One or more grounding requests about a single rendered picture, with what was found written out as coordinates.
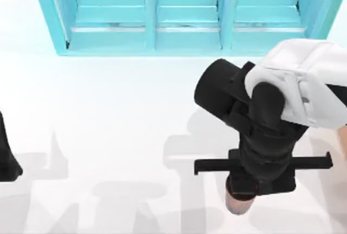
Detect pink cup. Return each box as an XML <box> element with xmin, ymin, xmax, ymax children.
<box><xmin>225</xmin><ymin>177</ymin><xmax>256</xmax><ymax>216</ymax></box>

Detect light blue rack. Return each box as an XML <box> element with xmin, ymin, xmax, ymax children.
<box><xmin>30</xmin><ymin>0</ymin><xmax>347</xmax><ymax>57</ymax></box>

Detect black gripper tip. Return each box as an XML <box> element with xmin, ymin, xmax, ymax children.
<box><xmin>0</xmin><ymin>111</ymin><xmax>23</xmax><ymax>183</ymax></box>

